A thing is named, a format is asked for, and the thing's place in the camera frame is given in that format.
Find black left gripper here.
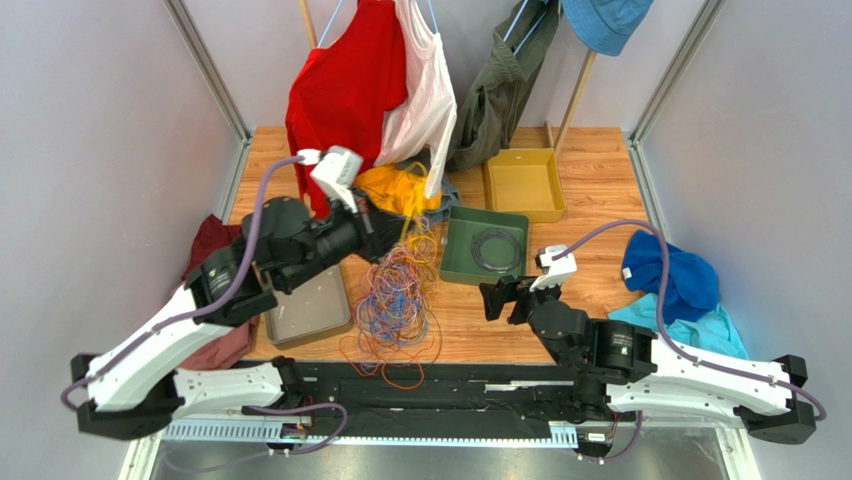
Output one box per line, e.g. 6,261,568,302
283,184,418,291

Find multicolour cable pile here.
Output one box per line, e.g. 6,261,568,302
339,161,446,391

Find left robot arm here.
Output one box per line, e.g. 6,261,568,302
61,146,403,440

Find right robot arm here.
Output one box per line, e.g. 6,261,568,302
479,222,827,445

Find yellow crumpled garment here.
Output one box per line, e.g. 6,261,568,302
355,162,442,217

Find green plastic tray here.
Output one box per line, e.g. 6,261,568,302
439,206,530,285

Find grey-blue cloth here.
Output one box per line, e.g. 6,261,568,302
394,158,461,226

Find grey plastic tray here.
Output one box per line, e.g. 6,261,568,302
264,266,353,348

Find yellow plastic tray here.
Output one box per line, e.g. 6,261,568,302
483,148,565,223

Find white hanging tank top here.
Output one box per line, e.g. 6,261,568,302
374,1,457,199

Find red hanging shirt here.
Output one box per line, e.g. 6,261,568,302
285,0,409,220

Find maroon cloth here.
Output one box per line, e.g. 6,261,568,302
181,214,242,281

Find olive green hanging garment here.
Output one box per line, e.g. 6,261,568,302
445,1,560,172

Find dark blue cloth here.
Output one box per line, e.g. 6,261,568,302
622,230,720,325

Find dusty pink cloth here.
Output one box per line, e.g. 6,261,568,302
179,316,260,371

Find turquoise cloth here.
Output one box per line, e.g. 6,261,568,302
608,293,750,359

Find wooden rack pole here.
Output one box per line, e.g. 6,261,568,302
543,49,597,158

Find light blue bucket hat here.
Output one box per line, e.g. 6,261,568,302
560,0,654,57

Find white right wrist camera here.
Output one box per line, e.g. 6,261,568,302
529,244,578,291

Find coiled black cable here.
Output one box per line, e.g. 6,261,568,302
471,228,524,275

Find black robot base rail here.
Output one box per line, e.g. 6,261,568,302
69,352,819,444

